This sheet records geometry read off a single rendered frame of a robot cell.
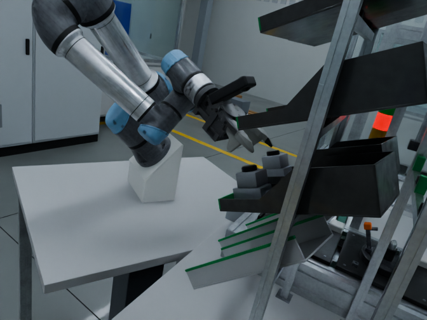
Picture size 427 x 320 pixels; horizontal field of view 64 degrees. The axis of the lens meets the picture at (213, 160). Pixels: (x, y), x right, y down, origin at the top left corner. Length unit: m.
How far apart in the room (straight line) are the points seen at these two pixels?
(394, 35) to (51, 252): 1.82
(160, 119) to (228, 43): 9.79
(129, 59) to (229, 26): 9.65
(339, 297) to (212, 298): 0.34
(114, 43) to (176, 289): 0.72
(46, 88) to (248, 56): 7.33
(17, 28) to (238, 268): 3.21
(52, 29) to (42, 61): 2.76
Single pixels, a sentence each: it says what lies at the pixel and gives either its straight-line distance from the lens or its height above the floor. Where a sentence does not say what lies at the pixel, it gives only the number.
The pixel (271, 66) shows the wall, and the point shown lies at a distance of 9.94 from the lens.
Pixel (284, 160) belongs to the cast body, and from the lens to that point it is 0.79.
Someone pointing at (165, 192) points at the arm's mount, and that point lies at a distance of 1.31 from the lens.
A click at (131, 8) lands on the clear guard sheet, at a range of 4.96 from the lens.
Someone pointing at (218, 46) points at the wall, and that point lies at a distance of 10.88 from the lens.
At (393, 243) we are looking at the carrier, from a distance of 1.11.
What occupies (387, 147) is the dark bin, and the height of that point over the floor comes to 1.36.
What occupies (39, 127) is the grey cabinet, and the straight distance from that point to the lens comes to 3.89.
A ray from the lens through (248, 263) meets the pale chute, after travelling 0.64.
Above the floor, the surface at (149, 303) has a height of 0.86.
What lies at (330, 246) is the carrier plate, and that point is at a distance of 1.11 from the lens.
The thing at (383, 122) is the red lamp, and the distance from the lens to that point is 1.18.
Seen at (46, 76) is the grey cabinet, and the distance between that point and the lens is 3.78.
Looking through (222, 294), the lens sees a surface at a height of 0.86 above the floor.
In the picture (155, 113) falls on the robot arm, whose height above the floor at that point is 1.26.
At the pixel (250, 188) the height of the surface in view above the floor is 1.24.
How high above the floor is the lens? 1.50
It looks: 20 degrees down
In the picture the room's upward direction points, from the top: 12 degrees clockwise
